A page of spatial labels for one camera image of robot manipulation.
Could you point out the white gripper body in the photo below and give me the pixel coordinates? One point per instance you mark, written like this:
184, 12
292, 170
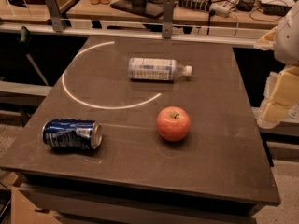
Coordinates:
288, 41

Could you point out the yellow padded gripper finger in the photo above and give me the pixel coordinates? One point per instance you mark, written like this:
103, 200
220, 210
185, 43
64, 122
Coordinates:
271, 115
283, 88

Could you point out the clear blue-label plastic bottle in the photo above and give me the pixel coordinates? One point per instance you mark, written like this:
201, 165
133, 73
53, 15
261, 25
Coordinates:
157, 69

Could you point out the power strip with plugs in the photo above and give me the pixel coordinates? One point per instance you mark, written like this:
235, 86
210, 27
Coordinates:
222, 10

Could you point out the red apple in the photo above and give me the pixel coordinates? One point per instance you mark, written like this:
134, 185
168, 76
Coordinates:
173, 123

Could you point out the black monitor stand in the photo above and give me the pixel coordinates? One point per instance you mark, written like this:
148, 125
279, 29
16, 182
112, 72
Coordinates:
140, 7

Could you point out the crushed blue soda can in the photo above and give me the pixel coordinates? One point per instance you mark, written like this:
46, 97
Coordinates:
77, 133

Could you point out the left metal bracket post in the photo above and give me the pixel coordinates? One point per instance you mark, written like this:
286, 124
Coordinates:
57, 21

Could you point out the metal rail bar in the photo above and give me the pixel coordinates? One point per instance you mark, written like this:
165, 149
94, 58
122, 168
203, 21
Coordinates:
247, 38

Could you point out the green handled tool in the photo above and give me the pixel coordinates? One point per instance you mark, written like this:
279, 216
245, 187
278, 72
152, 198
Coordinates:
24, 42

